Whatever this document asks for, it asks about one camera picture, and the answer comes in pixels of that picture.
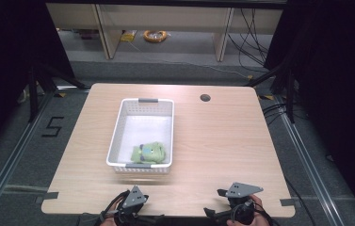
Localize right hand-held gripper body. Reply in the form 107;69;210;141
224;182;265;225

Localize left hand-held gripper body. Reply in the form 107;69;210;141
115;185;148;222

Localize green fluffy mitten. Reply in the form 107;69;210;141
130;141;167;165

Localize white perforated plastic basket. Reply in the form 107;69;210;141
105;97;175;175

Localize person's right hand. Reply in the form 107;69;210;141
226;194;272;226

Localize person's left hand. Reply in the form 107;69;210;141
98;200;120;226

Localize black metal stand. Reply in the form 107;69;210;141
26;61;89;124
244;61;296;124

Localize black tape floor mark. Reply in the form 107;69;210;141
40;116;65;138

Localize dark curtain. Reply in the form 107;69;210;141
263;0;355;226
0;0;75;161

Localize yellow packet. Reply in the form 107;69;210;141
120;29;138;43

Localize white shelf unit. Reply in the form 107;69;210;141
45;2;284;62

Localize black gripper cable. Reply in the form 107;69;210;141
101;189;131;221

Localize thin black floor cable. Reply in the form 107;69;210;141
283;174;315;226

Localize long metal floor rail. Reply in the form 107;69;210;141
273;93;347;226
0;89;57;218

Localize black floor cables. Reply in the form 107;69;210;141
261;103;288;120

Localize thin white floor cable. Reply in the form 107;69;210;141
127;40;252;79

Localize bundle of black cables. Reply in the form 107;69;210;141
227;7;271;68

